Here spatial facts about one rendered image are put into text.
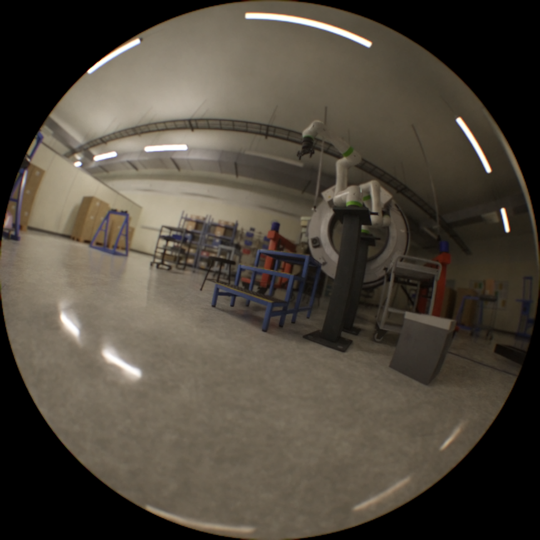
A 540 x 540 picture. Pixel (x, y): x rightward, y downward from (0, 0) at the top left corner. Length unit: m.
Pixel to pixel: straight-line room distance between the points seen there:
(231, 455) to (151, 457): 0.15
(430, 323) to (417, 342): 0.11
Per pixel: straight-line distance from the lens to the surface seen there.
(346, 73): 4.03
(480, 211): 6.81
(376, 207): 1.79
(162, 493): 0.36
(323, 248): 2.24
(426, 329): 0.95
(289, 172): 5.49
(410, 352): 0.99
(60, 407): 0.49
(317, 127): 1.48
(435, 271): 1.60
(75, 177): 6.99
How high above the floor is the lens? 0.35
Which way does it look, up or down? 2 degrees up
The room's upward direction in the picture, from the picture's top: 13 degrees clockwise
